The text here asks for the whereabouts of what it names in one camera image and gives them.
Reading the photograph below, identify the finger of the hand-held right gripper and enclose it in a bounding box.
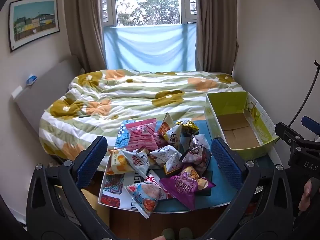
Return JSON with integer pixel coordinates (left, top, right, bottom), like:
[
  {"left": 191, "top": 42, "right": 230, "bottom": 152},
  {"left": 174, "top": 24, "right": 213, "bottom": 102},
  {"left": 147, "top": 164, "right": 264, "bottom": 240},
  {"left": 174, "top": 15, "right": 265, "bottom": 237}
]
[
  {"left": 275, "top": 122, "right": 304, "bottom": 145},
  {"left": 301, "top": 116, "right": 320, "bottom": 135}
]

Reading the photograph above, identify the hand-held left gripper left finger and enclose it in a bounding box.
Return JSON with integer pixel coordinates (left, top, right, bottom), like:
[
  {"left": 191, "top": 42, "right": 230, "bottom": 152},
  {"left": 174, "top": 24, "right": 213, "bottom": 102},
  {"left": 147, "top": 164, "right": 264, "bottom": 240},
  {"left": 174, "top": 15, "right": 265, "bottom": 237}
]
[{"left": 26, "top": 135, "right": 115, "bottom": 240}]

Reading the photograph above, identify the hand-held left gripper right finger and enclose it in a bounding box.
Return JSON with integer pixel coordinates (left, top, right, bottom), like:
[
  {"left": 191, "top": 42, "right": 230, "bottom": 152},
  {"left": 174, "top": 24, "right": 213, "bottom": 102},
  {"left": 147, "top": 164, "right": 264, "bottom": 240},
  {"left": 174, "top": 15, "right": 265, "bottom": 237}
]
[{"left": 202, "top": 137, "right": 293, "bottom": 240}]

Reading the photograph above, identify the cream orange bread packet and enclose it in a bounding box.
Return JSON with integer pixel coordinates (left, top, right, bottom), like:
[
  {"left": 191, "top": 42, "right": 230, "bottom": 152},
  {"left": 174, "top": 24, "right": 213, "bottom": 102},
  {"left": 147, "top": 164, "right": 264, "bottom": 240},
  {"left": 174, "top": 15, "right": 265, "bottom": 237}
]
[{"left": 106, "top": 149, "right": 135, "bottom": 175}]

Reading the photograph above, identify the dark brown snack packet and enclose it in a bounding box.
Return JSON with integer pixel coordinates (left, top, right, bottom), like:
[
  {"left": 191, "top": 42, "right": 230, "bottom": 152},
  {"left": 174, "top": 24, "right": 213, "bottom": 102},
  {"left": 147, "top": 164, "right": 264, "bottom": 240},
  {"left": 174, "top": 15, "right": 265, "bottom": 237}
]
[{"left": 180, "top": 134, "right": 212, "bottom": 178}]

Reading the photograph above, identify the green cardboard box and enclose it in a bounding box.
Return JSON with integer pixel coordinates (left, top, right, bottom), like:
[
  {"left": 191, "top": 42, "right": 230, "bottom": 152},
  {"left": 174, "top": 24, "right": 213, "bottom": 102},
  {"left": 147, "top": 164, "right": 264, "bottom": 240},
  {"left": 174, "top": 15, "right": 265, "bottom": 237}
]
[{"left": 204, "top": 92, "right": 279, "bottom": 158}]

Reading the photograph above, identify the purple potato chip packet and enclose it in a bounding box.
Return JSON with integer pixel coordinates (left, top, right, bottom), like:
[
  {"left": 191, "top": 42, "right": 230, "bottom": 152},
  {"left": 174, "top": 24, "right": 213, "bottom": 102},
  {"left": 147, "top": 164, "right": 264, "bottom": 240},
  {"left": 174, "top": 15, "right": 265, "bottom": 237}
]
[{"left": 159, "top": 166, "right": 216, "bottom": 210}]

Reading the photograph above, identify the white corn snack packet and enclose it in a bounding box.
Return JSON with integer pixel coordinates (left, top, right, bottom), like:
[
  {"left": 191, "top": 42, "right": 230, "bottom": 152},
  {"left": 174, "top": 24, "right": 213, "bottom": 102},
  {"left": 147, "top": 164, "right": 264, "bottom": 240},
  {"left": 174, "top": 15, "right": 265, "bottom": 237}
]
[{"left": 122, "top": 149, "right": 150, "bottom": 179}]

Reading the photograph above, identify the pink snack packet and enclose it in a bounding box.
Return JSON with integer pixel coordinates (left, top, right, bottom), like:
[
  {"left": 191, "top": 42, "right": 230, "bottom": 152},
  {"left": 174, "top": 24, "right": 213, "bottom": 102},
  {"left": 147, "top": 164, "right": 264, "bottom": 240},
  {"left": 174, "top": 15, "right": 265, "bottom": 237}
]
[{"left": 125, "top": 118, "right": 160, "bottom": 152}]

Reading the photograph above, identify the white orange snack packet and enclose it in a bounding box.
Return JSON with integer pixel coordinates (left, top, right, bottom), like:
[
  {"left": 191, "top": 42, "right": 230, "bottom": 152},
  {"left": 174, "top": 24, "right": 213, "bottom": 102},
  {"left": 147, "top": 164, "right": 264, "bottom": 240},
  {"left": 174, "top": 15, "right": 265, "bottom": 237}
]
[{"left": 157, "top": 112, "right": 184, "bottom": 150}]

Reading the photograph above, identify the white shrimp snack packet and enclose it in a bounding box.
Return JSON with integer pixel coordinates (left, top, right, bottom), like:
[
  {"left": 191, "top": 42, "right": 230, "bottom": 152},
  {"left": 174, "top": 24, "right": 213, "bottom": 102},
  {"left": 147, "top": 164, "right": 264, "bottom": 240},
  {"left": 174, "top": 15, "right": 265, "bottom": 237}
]
[{"left": 124, "top": 180, "right": 160, "bottom": 219}]

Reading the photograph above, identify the white text-covered snack packet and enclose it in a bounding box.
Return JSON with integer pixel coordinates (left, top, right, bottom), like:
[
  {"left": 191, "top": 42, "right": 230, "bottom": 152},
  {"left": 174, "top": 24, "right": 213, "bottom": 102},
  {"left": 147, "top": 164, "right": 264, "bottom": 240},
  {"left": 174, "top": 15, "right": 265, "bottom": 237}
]
[{"left": 149, "top": 145, "right": 182, "bottom": 165}]

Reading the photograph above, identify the person's right hand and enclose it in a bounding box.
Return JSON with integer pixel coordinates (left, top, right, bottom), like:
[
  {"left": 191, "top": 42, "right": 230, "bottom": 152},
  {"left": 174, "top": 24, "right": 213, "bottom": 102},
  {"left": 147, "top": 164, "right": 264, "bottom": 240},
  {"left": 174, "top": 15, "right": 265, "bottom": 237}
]
[{"left": 299, "top": 180, "right": 320, "bottom": 212}]

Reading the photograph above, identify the teal table mat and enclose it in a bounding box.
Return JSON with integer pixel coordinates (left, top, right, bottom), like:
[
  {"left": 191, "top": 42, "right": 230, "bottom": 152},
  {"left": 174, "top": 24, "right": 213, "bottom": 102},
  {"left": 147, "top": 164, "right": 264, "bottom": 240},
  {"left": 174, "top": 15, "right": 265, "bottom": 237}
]
[{"left": 155, "top": 120, "right": 275, "bottom": 213}]

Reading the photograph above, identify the gold black snack packet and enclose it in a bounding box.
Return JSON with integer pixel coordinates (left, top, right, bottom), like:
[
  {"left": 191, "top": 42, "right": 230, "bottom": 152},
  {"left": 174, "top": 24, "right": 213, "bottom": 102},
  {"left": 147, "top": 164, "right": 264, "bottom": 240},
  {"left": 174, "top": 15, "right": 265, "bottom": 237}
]
[{"left": 176, "top": 120, "right": 200, "bottom": 138}]

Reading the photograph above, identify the floral striped blanket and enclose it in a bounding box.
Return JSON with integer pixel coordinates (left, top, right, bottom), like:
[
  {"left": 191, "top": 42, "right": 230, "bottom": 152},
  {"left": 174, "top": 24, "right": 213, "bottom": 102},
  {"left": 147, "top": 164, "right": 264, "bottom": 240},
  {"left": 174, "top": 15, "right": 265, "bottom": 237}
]
[{"left": 39, "top": 69, "right": 247, "bottom": 172}]

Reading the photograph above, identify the grey slipper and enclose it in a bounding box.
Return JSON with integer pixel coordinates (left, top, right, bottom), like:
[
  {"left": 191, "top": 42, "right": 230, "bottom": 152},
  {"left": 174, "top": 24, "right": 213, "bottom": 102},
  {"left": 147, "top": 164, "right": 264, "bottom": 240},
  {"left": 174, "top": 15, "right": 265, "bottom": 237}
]
[
  {"left": 179, "top": 227, "right": 193, "bottom": 240},
  {"left": 162, "top": 227, "right": 176, "bottom": 240}
]

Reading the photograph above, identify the grey headboard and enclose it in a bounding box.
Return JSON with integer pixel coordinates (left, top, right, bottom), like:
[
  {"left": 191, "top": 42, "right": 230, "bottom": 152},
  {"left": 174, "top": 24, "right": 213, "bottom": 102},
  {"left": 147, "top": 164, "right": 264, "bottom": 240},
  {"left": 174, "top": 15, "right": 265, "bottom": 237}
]
[{"left": 11, "top": 55, "right": 82, "bottom": 155}]

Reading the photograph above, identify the small white card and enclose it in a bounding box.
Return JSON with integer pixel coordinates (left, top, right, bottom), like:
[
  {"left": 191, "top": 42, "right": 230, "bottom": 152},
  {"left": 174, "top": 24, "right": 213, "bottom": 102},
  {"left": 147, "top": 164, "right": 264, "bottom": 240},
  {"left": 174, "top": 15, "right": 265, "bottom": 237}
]
[{"left": 11, "top": 85, "right": 23, "bottom": 98}]

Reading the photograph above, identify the light blue window cloth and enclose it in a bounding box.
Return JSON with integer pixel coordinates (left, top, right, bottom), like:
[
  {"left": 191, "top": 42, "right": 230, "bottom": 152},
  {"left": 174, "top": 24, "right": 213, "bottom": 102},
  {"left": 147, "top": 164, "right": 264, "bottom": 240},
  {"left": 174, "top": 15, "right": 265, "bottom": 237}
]
[{"left": 103, "top": 23, "right": 198, "bottom": 72}]

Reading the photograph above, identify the brown curtain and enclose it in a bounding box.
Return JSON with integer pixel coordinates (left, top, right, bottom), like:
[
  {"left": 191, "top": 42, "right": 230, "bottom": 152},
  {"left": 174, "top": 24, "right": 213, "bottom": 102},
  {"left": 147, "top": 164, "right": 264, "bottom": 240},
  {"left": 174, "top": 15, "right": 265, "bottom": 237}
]
[
  {"left": 195, "top": 0, "right": 242, "bottom": 74},
  {"left": 64, "top": 0, "right": 108, "bottom": 73}
]

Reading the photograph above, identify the framed landscape picture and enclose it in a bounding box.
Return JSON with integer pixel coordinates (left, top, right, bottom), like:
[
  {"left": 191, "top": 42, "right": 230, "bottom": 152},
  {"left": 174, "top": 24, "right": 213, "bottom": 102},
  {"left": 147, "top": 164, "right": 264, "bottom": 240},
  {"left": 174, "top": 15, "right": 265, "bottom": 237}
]
[{"left": 9, "top": 0, "right": 60, "bottom": 53}]

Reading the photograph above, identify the white framed window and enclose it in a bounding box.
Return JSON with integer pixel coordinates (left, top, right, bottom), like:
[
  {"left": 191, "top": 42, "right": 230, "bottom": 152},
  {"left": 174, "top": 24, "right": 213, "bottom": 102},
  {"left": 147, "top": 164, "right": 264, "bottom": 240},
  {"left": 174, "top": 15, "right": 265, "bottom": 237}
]
[{"left": 100, "top": 0, "right": 200, "bottom": 27}]

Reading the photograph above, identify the black cable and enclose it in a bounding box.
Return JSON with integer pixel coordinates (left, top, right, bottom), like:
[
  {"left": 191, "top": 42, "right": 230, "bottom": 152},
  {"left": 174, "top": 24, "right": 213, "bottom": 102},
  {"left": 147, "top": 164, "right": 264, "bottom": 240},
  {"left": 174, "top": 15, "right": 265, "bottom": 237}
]
[{"left": 287, "top": 60, "right": 320, "bottom": 128}]

